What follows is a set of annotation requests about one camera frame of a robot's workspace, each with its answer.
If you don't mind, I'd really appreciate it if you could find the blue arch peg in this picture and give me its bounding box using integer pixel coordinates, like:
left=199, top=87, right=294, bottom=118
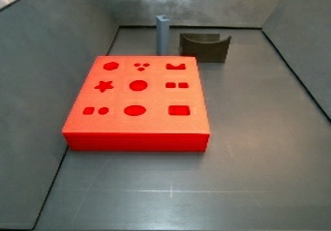
left=156, top=15, right=168, bottom=55

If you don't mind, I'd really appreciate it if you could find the dark curved holder stand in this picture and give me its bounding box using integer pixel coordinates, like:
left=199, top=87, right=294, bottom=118
left=179, top=33, right=231, bottom=63

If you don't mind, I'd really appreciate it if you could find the red shape sorter board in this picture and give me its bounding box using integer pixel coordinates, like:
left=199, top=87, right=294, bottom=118
left=61, top=55, right=210, bottom=152

